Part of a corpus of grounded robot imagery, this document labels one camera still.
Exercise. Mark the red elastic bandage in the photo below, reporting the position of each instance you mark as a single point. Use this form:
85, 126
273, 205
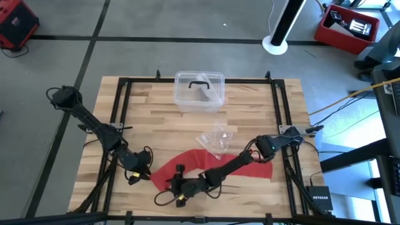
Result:
193, 159

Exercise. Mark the black white pole stand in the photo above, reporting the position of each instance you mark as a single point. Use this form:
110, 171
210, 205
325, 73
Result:
282, 28

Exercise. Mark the clear packet with grey contents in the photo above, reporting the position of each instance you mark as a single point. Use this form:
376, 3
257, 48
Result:
203, 93

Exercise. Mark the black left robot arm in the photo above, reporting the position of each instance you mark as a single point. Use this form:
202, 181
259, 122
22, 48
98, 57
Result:
93, 120

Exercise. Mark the red plastic crate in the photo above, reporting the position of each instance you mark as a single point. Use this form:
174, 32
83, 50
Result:
340, 42

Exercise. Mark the silver black device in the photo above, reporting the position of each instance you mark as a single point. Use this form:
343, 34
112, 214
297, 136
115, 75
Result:
359, 27

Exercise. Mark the clear lidded storage box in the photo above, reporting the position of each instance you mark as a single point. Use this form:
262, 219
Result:
184, 93

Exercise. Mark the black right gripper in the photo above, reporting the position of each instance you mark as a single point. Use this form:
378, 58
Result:
190, 187

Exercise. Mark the person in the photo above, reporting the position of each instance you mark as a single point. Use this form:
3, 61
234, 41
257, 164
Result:
387, 47

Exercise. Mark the black desk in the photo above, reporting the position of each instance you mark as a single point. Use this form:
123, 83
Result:
386, 125

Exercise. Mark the black keyboard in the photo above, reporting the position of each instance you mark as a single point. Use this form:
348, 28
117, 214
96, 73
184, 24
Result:
397, 100

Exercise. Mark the red and black equipment case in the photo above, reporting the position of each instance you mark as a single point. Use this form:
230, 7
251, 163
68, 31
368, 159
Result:
18, 25

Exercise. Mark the small black box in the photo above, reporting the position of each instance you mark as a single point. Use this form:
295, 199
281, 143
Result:
336, 15

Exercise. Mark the black Netgear network switch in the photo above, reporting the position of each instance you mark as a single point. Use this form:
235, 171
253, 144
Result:
318, 198

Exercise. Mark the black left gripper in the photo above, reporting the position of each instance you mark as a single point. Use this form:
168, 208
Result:
144, 161

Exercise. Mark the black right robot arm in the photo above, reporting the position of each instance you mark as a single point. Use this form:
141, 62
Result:
231, 164

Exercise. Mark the clear plastic zip bag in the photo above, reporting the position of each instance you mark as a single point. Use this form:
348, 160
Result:
215, 139

